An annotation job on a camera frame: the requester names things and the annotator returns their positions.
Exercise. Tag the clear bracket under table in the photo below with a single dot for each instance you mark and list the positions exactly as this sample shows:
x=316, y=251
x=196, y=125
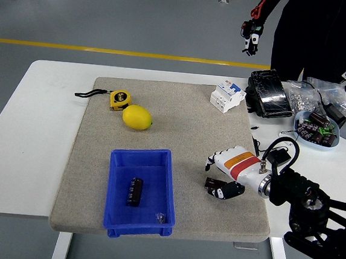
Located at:
x=244, y=247

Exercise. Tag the person's right forearm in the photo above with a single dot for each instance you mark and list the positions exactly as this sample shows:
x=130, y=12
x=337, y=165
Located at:
x=267, y=4

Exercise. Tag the blue plastic box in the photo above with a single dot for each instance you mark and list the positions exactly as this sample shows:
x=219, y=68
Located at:
x=155, y=194

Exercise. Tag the small clear part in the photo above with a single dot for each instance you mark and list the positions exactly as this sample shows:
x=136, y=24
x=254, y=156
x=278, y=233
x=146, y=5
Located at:
x=160, y=217

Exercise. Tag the yellow tape measure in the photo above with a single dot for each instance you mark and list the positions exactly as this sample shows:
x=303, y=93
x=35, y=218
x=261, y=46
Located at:
x=120, y=99

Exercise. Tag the black glossy case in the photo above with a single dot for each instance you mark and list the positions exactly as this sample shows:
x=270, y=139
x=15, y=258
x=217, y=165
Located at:
x=267, y=92

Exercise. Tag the clear bag of blue parts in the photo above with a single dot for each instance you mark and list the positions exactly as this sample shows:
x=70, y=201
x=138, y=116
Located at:
x=335, y=93

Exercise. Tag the yellow lemon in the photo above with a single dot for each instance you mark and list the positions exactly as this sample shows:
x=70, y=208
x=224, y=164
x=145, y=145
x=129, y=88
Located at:
x=137, y=117

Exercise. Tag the black power brick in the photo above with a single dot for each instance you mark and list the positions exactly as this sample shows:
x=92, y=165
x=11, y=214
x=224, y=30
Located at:
x=336, y=113

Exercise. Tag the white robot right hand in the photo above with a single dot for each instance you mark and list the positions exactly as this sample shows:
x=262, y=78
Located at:
x=242, y=166

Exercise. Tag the clear bag of metal washers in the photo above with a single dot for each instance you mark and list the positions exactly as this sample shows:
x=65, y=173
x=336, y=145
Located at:
x=300, y=98

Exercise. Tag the person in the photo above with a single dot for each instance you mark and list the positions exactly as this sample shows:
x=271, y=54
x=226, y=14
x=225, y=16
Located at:
x=314, y=36

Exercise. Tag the small black plug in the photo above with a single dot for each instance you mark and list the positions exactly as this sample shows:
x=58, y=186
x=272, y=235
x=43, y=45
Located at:
x=254, y=127

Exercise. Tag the light blue bowl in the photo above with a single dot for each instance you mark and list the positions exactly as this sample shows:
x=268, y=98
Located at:
x=301, y=116

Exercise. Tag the grey-brown mat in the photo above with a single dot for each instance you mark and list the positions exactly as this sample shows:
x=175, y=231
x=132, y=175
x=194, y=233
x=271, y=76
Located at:
x=192, y=122

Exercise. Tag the person's right hand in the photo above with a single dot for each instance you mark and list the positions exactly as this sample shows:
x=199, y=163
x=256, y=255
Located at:
x=252, y=36

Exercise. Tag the white circuit breaker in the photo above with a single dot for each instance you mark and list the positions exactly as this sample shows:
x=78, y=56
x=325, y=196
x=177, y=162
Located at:
x=226, y=96

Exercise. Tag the white table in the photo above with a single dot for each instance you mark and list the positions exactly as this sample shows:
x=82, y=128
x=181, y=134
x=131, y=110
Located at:
x=22, y=152

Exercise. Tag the green connector pieces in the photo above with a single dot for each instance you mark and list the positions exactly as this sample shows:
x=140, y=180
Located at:
x=327, y=130

